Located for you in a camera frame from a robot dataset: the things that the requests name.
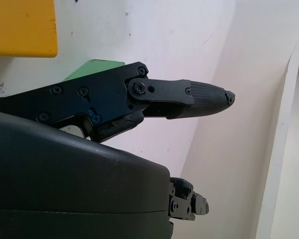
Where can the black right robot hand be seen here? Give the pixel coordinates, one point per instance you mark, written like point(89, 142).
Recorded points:
point(64, 186)

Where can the green cube block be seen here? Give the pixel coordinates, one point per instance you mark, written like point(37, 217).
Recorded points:
point(92, 67)

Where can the yellow cube block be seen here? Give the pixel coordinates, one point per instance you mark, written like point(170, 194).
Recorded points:
point(20, 27)

